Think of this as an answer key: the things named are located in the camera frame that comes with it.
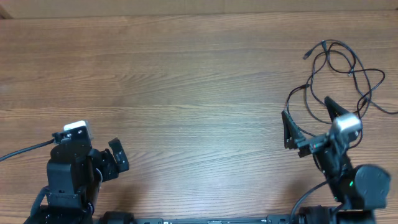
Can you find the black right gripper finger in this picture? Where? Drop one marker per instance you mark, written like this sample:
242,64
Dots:
334,109
292,134

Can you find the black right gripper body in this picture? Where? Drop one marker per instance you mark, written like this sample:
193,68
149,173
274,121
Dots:
333,160

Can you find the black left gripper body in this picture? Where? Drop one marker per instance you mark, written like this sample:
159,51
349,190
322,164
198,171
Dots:
104,163

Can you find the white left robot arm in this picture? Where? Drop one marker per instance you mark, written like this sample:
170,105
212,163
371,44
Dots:
75,173

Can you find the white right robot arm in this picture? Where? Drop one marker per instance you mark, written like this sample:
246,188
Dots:
358,190

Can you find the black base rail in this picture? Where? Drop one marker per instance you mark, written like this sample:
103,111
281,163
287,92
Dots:
270,219

